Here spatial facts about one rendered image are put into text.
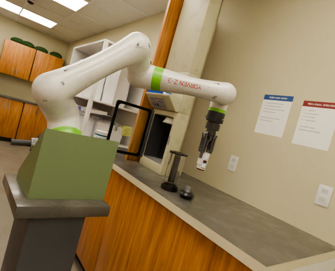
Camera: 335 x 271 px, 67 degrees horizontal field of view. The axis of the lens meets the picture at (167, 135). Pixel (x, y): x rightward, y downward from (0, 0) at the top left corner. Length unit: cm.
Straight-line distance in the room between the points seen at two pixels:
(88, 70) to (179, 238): 85
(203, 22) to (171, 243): 146
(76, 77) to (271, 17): 160
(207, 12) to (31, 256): 176
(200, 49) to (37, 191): 143
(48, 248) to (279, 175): 134
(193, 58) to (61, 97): 114
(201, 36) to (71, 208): 146
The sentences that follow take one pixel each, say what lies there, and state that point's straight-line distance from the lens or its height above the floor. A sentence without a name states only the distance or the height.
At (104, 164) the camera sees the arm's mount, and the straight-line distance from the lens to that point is 102.
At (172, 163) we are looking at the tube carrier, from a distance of 145.
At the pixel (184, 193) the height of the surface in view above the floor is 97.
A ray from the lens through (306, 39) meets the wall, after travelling 196.
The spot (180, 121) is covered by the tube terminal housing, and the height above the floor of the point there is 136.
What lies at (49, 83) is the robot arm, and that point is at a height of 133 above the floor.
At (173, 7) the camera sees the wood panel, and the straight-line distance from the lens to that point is 230.
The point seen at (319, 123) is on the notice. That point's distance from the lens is 172.
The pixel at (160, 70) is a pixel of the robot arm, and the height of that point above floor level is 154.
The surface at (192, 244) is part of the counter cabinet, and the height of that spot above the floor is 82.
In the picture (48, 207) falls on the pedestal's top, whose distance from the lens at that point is 94.
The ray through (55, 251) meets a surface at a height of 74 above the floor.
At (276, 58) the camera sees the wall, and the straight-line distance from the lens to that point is 200.
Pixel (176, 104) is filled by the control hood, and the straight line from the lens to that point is 181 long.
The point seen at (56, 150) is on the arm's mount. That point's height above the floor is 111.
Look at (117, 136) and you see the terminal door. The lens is 198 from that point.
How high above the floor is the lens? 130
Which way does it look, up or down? 2 degrees down
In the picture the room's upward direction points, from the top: 16 degrees clockwise
